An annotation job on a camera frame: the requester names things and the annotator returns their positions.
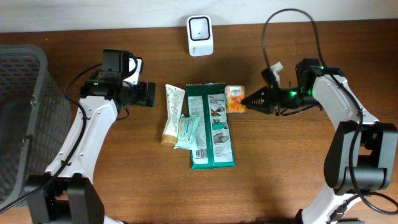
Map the orange tissue pack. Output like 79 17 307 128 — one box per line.
225 85 246 113

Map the white cream tube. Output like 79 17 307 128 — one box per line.
161 84 185 147

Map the green glove package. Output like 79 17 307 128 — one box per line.
186 83 236 170

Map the light green wipes pack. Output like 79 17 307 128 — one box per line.
174 114 201 151

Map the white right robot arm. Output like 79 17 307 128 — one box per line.
241 58 397 223

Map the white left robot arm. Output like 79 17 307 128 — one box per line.
25 49 156 224

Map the white barcode scanner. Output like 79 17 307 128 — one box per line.
186 15 214 57

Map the grey plastic basket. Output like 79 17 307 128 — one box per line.
1 45 72 207

